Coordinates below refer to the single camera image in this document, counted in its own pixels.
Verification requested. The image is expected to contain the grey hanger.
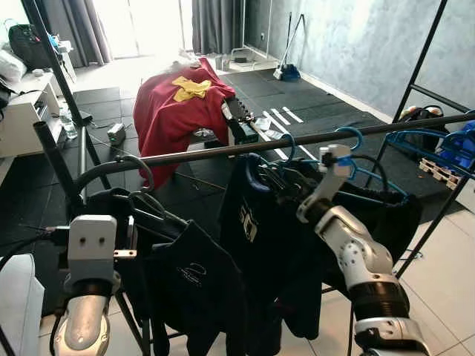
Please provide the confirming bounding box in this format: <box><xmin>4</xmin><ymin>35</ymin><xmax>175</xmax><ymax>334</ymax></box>
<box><xmin>74</xmin><ymin>154</ymin><xmax>154</xmax><ymax>195</ymax></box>

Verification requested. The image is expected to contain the black metal clothes rack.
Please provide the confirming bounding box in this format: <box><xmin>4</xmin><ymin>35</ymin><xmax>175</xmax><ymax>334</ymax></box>
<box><xmin>21</xmin><ymin>0</ymin><xmax>475</xmax><ymax>356</ymax></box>

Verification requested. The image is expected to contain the small silver box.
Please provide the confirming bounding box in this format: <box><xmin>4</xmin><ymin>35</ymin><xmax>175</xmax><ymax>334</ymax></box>
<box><xmin>108</xmin><ymin>122</ymin><xmax>127</xmax><ymax>145</ymax></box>

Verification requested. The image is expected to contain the blue broom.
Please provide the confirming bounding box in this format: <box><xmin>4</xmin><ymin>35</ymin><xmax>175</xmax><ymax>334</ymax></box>
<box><xmin>273</xmin><ymin>11</ymin><xmax>305</xmax><ymax>81</ymax></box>

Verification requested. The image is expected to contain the large red cloth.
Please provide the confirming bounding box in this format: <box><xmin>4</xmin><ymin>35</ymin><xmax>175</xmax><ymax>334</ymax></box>
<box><xmin>134</xmin><ymin>58</ymin><xmax>237</xmax><ymax>186</ymax></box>

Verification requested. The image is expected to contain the yellow cloth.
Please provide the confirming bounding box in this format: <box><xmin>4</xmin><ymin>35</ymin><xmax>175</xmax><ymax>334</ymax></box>
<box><xmin>172</xmin><ymin>76</ymin><xmax>212</xmax><ymax>102</ymax></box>

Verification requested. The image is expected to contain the black bag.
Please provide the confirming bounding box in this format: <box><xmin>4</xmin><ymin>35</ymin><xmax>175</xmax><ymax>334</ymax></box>
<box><xmin>401</xmin><ymin>108</ymin><xmax>450</xmax><ymax>149</ymax></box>

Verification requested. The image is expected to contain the white cabinet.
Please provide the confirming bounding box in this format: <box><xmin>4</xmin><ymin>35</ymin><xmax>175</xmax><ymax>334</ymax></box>
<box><xmin>0</xmin><ymin>70</ymin><xmax>75</xmax><ymax>158</ymax></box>

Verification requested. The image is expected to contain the grey curtain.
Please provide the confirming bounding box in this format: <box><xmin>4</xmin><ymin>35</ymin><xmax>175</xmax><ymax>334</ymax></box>
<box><xmin>37</xmin><ymin>0</ymin><xmax>112</xmax><ymax>67</ymax></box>
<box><xmin>191</xmin><ymin>0</ymin><xmax>246</xmax><ymax>54</ymax></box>

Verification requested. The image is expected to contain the white pillow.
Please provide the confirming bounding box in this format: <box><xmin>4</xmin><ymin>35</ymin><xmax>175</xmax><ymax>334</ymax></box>
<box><xmin>0</xmin><ymin>48</ymin><xmax>27</xmax><ymax>84</ymax></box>

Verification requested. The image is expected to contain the black backpack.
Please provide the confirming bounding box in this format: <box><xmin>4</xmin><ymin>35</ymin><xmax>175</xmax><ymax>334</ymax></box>
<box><xmin>7</xmin><ymin>24</ymin><xmax>56</xmax><ymax>71</ymax></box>

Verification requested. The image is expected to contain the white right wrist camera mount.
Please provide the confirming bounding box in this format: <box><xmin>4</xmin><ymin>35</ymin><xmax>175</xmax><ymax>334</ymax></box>
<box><xmin>297</xmin><ymin>145</ymin><xmax>354</xmax><ymax>223</ymax></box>

